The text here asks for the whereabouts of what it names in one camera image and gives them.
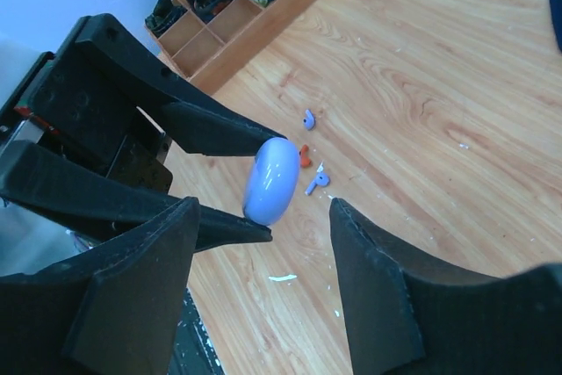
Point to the lavender earbud case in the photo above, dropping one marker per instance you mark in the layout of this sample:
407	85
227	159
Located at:
272	181

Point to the orange earbud left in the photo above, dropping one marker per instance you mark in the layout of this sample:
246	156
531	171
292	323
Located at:
304	159

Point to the wooden compartment tray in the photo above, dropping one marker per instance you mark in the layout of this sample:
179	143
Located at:
209	54

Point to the lavender earbud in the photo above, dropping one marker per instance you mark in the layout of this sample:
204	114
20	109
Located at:
309	120
320	180

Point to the rolled green black tie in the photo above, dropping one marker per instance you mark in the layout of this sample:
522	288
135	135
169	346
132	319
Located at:
164	15

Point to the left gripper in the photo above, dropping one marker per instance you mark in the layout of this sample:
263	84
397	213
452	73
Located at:
92	120

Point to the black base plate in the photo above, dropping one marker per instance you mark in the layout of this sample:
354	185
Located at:
193	351

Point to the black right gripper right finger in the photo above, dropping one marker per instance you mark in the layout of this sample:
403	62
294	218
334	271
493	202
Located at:
408	312

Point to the dark navy crumpled cloth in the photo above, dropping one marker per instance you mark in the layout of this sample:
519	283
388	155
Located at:
556	20

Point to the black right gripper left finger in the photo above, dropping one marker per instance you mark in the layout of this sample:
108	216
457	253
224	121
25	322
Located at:
111	310

